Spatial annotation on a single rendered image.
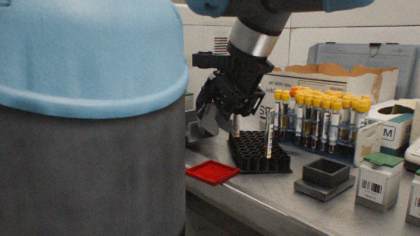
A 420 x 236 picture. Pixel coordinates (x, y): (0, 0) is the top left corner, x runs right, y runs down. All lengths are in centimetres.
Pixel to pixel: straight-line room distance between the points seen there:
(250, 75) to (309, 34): 68
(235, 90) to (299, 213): 22
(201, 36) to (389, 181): 51
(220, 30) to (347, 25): 45
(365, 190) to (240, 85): 24
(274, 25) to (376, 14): 62
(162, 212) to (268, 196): 35
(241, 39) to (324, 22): 67
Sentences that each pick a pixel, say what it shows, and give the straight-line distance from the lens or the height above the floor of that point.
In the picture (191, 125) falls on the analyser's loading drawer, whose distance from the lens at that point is 64.
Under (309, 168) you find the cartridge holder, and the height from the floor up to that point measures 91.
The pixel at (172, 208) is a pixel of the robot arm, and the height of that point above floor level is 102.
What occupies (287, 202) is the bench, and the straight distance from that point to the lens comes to 48.
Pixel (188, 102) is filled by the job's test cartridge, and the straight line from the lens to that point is 70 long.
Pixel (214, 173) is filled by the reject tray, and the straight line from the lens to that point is 55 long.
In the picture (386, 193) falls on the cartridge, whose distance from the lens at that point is 49.
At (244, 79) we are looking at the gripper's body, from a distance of 54.
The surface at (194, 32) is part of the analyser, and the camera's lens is 77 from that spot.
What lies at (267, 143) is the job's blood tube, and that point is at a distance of 55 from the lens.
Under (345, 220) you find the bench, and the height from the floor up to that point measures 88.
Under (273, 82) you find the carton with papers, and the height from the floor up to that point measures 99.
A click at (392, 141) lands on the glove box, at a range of 72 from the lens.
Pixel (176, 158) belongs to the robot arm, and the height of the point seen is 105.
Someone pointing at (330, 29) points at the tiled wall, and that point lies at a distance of 115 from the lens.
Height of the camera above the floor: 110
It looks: 14 degrees down
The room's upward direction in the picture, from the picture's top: straight up
